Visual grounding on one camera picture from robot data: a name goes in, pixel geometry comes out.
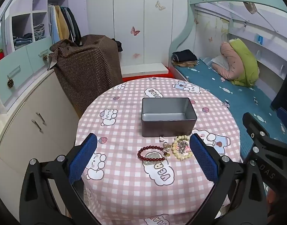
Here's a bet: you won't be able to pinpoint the mint green bunk bed frame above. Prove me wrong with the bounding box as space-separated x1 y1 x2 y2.
169 0 287 80

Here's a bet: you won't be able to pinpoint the mint green drawer cabinet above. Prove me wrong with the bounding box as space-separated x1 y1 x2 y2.
0 36 56 109

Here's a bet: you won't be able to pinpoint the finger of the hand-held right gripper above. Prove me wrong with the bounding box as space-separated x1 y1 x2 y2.
242 112 287 167

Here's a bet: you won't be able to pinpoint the white wardrobe doors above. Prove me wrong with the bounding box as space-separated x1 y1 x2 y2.
86 0 188 68

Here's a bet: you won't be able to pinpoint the grey metal tin box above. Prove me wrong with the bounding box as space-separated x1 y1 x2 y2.
141 97 197 138

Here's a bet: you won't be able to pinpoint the folded dark clothes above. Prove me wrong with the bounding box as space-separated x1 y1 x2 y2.
172 49 198 62

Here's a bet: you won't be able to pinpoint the folded blue jeans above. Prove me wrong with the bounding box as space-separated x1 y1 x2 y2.
13 33 32 50

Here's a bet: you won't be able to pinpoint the silver chain with pink charm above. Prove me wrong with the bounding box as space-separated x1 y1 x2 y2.
175 141 190 153

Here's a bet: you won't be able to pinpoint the light blue hanging garment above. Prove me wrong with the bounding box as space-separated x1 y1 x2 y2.
48 5 60 43

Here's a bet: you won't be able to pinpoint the white step board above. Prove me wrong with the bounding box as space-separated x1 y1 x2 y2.
122 63 169 78

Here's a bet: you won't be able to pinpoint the yellow hanging garment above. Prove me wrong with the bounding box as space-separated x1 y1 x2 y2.
55 5 67 40

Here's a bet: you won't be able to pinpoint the small pearl bead earrings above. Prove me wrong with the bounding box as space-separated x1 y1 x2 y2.
163 142 173 158

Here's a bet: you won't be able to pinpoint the cream bead bracelet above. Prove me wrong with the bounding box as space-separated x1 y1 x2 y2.
172 135 194 161

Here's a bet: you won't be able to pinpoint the blue patterned bed sheet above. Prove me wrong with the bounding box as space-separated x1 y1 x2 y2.
174 57 287 160

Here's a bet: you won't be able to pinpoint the grey hanging pouch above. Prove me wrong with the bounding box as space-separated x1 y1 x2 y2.
243 2 257 14

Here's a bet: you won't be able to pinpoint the folded tan clothes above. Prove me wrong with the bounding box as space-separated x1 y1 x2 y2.
173 60 199 68

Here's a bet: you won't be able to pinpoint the dark blue hanging cloth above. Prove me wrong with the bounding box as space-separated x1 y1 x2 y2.
271 58 287 132

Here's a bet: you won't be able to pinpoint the beige floor cabinet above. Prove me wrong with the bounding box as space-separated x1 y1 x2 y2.
0 71 80 216

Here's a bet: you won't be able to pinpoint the pink checked bear tablecloth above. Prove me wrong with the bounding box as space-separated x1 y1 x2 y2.
75 77 241 225

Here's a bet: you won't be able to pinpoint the pale green jade pendant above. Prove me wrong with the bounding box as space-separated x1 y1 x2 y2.
143 152 164 166

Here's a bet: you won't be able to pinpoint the pink and green pillow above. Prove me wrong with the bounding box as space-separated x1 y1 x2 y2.
214 39 260 87

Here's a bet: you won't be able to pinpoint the dark red bead bracelet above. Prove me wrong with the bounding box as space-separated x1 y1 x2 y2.
137 146 165 162

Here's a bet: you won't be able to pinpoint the folded grey clothes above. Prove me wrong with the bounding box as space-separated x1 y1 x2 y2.
34 24 45 41

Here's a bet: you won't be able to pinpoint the dark hanging jacket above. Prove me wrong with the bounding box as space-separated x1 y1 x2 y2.
61 6 83 47

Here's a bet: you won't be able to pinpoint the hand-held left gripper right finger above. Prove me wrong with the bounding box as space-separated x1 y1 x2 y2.
181 133 268 225

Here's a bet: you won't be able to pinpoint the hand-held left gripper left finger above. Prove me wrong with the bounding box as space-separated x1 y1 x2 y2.
19 133 104 225

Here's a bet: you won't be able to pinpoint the white cubby shelf unit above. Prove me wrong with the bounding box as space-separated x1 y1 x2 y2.
5 0 70 54

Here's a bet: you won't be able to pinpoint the white pillow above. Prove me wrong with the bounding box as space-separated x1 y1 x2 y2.
210 56 230 72

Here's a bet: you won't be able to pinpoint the brown dotted fabric cover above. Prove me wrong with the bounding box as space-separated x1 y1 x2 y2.
48 35 123 120

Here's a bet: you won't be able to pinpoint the black cloth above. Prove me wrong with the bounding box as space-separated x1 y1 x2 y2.
112 38 123 52

